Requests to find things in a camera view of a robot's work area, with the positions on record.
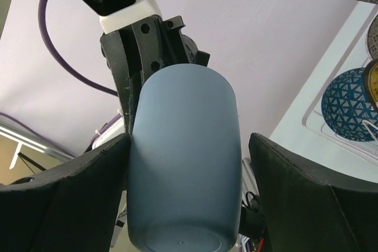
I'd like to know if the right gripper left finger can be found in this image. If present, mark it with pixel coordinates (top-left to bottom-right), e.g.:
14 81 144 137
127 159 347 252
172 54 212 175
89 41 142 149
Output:
1 133 131 251

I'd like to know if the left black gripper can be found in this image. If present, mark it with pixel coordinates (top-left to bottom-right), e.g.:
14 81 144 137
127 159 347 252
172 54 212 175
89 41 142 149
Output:
100 15 210 134

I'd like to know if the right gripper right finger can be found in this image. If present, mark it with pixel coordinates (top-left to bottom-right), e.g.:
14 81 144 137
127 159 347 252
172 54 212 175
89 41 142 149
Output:
249 133 377 251

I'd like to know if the clear wire dish rack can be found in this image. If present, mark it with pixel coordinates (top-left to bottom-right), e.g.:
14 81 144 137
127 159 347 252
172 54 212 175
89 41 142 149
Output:
271 2 377 182

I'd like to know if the light blue cup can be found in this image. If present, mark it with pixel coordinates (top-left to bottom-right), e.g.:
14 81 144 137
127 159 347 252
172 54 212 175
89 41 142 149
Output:
127 64 242 251

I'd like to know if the blue patterned bowl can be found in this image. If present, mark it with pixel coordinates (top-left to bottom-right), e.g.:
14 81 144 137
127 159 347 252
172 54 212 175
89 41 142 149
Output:
321 67 377 142

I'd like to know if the yellow round patterned plate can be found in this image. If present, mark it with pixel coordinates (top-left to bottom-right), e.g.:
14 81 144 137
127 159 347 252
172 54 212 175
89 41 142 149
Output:
363 59 377 111

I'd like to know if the brown patterned bowl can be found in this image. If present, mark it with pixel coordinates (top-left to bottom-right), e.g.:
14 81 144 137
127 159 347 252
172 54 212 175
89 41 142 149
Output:
366 16 378 59

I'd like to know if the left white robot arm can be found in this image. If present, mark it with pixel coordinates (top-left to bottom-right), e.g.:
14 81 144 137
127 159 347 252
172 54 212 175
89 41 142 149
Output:
90 15 210 149

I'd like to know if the aluminium frame rail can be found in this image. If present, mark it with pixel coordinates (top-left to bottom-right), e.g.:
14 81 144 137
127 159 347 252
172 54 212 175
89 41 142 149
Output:
1 113 74 169

